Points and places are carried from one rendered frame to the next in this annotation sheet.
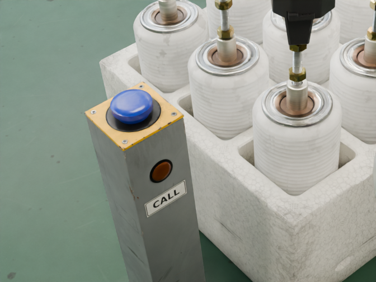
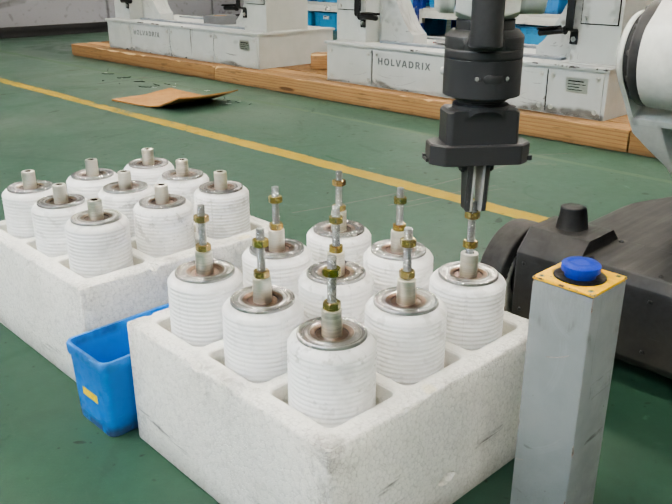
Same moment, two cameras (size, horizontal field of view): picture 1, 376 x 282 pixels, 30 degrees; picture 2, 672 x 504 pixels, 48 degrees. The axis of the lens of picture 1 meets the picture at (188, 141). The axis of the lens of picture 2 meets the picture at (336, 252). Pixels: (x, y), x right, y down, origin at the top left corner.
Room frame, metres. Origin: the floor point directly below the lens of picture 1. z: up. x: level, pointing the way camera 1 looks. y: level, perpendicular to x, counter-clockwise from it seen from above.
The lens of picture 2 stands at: (0.91, 0.70, 0.62)
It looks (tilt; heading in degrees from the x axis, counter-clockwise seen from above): 21 degrees down; 258
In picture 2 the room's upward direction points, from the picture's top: straight up
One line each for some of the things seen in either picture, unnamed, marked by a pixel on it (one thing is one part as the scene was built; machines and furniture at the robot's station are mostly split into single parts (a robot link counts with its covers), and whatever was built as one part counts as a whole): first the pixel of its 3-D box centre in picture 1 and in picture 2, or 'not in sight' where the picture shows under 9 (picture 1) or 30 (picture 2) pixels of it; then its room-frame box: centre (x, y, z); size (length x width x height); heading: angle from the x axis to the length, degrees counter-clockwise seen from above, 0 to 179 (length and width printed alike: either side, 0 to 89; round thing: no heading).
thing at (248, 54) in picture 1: (227, 56); (405, 301); (0.67, -0.06, 0.25); 0.08 x 0.08 x 0.01
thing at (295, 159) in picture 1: (296, 163); (463, 338); (0.56, -0.12, 0.16); 0.10 x 0.10 x 0.18
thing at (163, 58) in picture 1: (177, 72); (332, 407); (0.77, 0.00, 0.16); 0.10 x 0.10 x 0.18
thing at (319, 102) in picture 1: (296, 104); (468, 274); (0.56, -0.12, 0.25); 0.08 x 0.08 x 0.01
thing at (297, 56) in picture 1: (297, 60); (471, 230); (0.56, -0.12, 0.31); 0.01 x 0.01 x 0.08
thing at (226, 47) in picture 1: (226, 47); (406, 291); (0.67, -0.06, 0.26); 0.02 x 0.02 x 0.03
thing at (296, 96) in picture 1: (296, 94); (468, 264); (0.56, -0.12, 0.26); 0.02 x 0.02 x 0.03
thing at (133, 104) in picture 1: (132, 108); (580, 271); (0.51, 0.05, 0.32); 0.04 x 0.04 x 0.02
